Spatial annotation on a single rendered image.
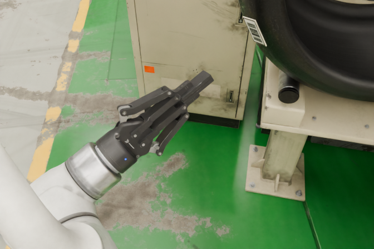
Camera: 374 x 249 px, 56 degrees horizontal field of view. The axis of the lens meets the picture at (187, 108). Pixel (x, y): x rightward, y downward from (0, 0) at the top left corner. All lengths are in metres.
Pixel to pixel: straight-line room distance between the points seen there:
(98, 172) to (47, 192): 0.09
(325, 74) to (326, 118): 0.21
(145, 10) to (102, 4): 1.47
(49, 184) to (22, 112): 1.55
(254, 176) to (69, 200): 1.22
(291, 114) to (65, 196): 0.51
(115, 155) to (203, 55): 1.03
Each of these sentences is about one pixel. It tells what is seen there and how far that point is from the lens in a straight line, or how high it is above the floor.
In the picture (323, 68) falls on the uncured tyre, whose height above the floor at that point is 1.00.
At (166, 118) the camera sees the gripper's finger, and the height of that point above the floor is 0.96.
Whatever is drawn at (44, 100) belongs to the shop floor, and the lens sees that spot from 2.18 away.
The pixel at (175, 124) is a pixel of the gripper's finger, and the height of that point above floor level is 0.94.
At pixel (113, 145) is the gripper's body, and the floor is 0.96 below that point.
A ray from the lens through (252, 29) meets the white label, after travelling 0.69.
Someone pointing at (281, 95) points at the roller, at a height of 0.90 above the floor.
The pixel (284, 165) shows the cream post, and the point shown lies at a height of 0.15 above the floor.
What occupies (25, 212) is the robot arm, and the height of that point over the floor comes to 1.07.
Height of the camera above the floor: 1.43
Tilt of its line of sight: 46 degrees down
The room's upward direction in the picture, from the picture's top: straight up
